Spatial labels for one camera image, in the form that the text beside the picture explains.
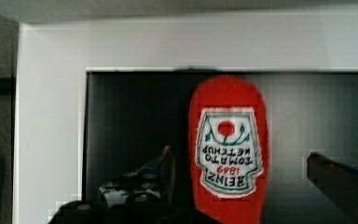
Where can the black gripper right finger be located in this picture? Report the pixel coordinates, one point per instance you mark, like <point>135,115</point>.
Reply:
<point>337,181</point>

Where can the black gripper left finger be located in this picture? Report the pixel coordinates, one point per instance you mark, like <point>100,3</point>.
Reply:
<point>141,196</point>

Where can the red plush ketchup bottle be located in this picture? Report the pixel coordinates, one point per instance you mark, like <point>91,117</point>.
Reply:
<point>229,150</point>

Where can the black toaster oven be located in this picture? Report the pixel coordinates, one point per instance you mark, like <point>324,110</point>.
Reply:
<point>130,116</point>

